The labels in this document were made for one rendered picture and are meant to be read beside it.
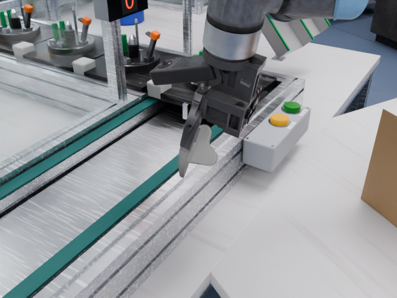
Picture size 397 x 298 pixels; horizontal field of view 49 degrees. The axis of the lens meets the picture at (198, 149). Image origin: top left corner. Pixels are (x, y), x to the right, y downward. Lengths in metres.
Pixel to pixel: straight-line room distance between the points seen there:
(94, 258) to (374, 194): 0.54
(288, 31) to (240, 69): 0.75
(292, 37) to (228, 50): 0.76
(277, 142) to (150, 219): 0.33
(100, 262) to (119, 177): 0.27
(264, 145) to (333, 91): 0.55
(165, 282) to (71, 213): 0.21
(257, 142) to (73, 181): 0.37
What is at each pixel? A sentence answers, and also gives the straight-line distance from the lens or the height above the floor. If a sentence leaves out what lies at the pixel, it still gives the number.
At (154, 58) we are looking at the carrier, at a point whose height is 0.99.
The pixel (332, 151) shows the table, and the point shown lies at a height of 0.86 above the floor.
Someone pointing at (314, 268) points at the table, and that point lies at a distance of 0.78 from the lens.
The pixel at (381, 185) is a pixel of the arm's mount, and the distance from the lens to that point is 0.90.
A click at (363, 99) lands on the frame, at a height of 0.70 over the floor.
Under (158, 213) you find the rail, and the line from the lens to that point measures 0.71.
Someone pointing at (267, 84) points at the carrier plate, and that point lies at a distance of 1.12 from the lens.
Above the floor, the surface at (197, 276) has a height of 0.86.
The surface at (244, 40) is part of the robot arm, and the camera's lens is 0.57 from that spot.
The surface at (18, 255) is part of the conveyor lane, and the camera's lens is 0.75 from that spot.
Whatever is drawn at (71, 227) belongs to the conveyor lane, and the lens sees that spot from 0.78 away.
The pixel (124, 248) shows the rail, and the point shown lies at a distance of 0.66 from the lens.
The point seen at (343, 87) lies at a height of 0.86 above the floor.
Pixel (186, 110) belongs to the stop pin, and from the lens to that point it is 1.02.
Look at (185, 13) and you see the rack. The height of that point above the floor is 1.07.
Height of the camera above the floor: 1.42
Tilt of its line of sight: 32 degrees down
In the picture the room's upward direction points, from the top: straight up
